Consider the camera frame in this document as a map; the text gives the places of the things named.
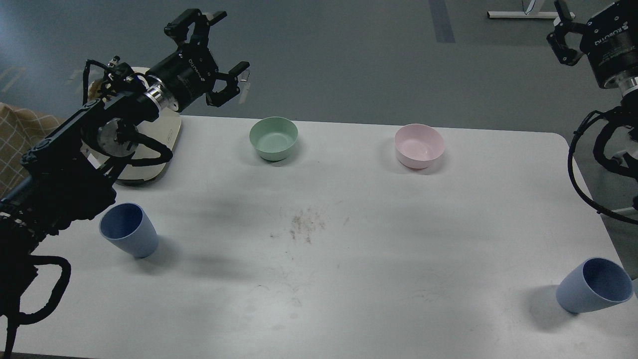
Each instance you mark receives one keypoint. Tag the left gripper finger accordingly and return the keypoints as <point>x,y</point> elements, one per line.
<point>193,27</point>
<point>230,90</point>

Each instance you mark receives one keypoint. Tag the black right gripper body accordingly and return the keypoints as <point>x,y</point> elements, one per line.
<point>610,42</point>

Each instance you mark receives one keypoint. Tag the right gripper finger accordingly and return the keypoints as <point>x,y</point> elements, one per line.
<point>563,25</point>

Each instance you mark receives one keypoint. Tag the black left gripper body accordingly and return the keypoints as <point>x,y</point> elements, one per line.
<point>187,74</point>

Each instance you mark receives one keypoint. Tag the blue cup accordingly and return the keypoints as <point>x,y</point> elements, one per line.
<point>128,227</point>
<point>596,284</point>

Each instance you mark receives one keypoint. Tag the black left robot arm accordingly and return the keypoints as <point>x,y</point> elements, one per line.
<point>71,171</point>

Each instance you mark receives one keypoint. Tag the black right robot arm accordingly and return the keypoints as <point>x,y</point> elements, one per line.
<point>623,116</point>

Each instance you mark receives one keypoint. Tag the cream toaster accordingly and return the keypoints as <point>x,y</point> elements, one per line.
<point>164,130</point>

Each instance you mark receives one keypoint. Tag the white desk leg base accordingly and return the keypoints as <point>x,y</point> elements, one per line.
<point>530,9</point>

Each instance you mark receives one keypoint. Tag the green bowl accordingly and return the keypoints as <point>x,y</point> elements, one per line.
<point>274,138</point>

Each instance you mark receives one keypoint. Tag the pink bowl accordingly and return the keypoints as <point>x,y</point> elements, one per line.
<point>418,146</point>

